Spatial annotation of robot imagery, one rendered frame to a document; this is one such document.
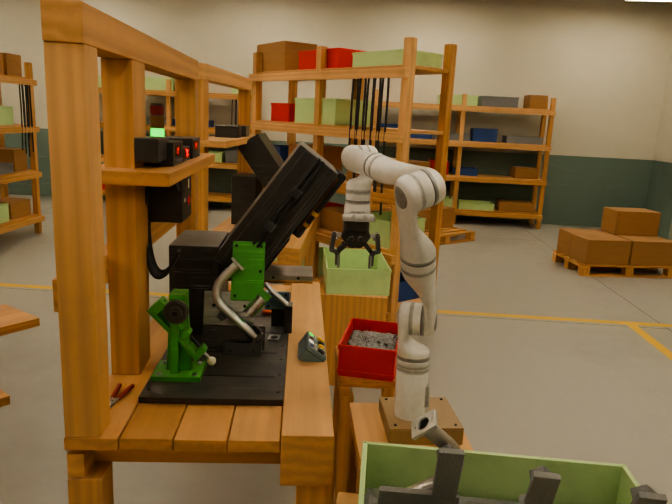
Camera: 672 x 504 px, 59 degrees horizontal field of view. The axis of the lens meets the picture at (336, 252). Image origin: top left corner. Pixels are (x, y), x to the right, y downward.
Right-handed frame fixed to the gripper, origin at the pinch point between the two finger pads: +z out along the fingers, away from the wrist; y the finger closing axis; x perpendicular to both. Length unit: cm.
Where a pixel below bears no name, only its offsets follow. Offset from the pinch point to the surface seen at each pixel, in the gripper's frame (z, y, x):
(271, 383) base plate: 39.9, 23.1, -4.8
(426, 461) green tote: 37, -16, 42
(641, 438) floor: 130, -185, -134
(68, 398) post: 31, 73, 26
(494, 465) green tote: 37, -32, 44
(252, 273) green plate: 14, 32, -38
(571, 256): 113, -322, -542
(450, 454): 15, -12, 75
